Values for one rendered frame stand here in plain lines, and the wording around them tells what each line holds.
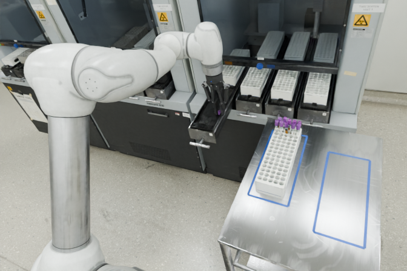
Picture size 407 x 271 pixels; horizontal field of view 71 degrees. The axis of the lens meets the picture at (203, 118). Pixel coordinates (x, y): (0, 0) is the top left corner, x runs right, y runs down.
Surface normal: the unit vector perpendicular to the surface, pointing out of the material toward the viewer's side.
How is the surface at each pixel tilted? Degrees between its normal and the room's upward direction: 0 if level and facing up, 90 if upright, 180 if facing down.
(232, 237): 0
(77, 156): 79
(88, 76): 72
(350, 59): 90
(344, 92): 90
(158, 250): 0
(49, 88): 64
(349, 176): 0
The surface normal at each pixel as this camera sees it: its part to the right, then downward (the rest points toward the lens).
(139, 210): -0.15, -0.74
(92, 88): -0.24, 0.36
